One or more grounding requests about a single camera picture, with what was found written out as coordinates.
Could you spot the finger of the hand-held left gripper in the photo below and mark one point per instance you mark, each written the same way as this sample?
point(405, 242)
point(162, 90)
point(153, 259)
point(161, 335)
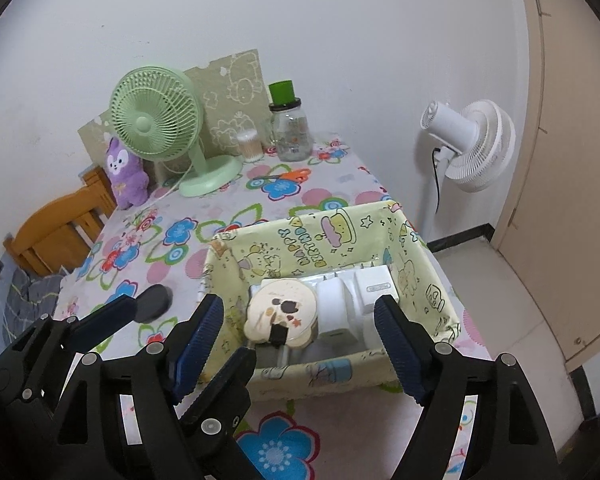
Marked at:
point(220, 390)
point(105, 317)

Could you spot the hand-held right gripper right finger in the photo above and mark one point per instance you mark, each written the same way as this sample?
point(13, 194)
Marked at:
point(400, 355)

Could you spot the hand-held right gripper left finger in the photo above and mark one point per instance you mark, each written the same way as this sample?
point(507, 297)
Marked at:
point(200, 340)

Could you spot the white cylindrical device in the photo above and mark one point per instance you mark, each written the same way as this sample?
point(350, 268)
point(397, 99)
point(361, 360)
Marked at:
point(337, 310)

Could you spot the small black clip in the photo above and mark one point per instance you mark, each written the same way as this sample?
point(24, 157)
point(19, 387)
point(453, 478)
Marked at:
point(279, 336)

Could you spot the beige round bear-eared case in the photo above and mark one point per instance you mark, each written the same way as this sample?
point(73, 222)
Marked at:
point(280, 305)

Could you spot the yellow cartoon print box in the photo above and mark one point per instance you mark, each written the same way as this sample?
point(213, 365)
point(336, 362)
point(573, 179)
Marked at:
point(280, 245)

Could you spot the white power adapter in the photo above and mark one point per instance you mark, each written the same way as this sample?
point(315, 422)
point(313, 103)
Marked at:
point(375, 290)

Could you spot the grey plaid bedding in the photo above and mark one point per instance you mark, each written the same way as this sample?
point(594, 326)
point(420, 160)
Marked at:
point(30, 300)

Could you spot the wooden chair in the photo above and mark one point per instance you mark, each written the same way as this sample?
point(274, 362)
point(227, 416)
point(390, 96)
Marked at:
point(45, 240)

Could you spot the purple plush toy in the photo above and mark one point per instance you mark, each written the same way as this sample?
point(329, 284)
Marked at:
point(125, 175)

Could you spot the floral tablecloth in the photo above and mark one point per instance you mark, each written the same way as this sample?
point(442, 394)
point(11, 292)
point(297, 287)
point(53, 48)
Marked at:
point(280, 190)

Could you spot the cotton swab container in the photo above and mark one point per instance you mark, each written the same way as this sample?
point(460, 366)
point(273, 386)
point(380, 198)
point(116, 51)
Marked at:
point(247, 147)

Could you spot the green desk fan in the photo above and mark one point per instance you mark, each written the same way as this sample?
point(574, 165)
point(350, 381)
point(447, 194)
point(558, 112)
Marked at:
point(150, 120)

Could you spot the white standing fan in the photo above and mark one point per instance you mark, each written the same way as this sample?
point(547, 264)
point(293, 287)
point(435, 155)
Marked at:
point(475, 145)

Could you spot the glass jar with green cap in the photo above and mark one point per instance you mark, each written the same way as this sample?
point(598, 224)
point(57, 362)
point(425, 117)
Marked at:
point(290, 135)

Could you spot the beige patterned cardboard sheet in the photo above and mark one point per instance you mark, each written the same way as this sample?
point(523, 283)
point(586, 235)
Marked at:
point(230, 95)

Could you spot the beige wooden door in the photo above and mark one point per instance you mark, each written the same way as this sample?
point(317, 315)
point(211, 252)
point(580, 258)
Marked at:
point(570, 160)

